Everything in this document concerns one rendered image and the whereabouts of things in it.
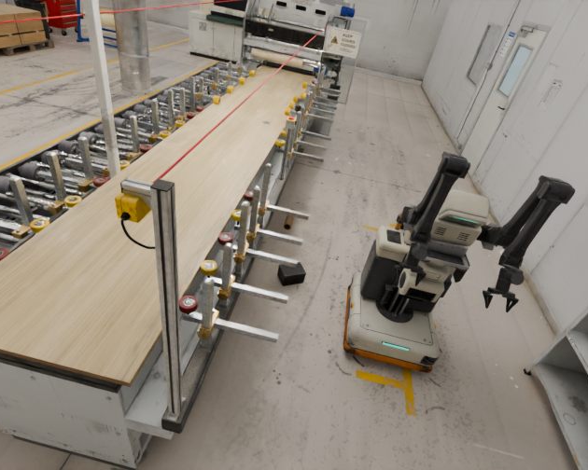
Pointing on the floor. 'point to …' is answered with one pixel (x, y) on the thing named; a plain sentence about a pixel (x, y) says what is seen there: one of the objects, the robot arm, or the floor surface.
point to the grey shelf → (580, 384)
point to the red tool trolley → (62, 14)
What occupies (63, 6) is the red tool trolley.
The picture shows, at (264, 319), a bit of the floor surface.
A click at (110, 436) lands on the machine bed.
